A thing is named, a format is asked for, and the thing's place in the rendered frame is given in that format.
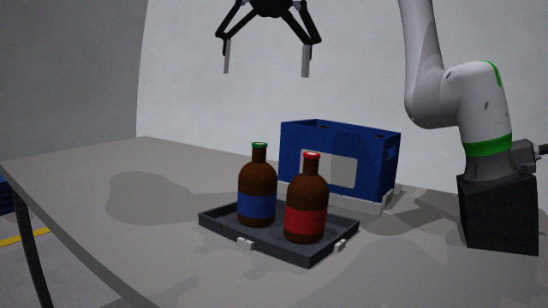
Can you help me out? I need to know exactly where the brown glass bottle with red label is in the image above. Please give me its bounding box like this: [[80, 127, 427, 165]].
[[283, 152, 330, 244]]

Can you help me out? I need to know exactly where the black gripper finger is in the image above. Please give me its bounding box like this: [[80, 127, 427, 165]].
[[215, 0, 269, 74], [276, 0, 322, 78]]

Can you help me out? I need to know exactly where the brown bottle with blue label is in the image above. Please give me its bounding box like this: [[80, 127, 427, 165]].
[[237, 142, 277, 228]]

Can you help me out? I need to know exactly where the dark blue crate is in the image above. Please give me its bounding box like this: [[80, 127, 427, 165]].
[[277, 119, 401, 204]]

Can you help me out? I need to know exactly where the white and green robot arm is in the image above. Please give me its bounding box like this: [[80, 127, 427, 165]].
[[397, 0, 548, 187]]

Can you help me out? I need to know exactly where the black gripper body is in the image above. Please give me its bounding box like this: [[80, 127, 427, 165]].
[[250, 0, 293, 18]]

